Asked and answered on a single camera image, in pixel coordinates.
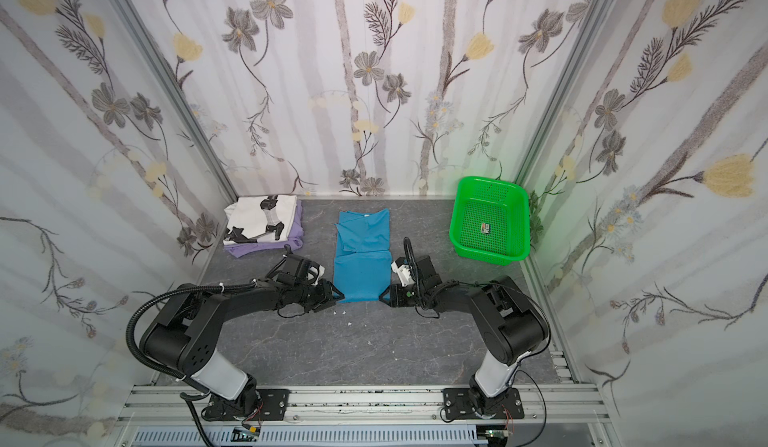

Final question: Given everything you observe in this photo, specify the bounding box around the teal blue t-shirt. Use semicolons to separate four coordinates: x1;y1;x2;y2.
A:
333;209;392;303

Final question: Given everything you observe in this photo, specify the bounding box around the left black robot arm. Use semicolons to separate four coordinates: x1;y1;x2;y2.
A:
126;253;345;418

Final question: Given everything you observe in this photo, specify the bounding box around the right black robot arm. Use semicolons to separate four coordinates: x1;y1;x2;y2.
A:
379;256;551;422

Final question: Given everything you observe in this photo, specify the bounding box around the purple folded t-shirt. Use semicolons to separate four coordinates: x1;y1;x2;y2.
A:
223;199;304;258

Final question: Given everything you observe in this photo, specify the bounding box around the white printed folded t-shirt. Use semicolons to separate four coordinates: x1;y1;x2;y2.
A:
223;195;298;245

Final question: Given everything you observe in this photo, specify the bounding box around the green plastic basket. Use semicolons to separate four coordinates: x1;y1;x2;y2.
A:
449;176;531;266

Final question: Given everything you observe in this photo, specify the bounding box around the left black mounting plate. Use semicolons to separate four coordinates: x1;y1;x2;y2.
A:
202;388;291;422

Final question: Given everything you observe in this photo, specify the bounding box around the black mounting plate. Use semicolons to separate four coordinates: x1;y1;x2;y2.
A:
441;387;525;422
202;388;291;422

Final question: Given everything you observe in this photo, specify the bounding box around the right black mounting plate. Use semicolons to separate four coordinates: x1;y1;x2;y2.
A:
441;387;525;422

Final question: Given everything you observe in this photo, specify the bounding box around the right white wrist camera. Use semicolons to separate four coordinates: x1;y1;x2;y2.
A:
391;259;415;287

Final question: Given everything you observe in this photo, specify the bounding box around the right black cable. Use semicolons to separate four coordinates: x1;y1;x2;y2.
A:
401;236;553;447

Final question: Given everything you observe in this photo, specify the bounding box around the white slotted cable duct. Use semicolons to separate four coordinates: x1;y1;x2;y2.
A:
131;425;481;447

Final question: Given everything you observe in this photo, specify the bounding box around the left black corrugated cable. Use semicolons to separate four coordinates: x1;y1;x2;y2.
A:
124;281;259;447

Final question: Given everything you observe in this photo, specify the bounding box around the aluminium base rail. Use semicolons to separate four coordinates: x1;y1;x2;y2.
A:
119;384;613;430

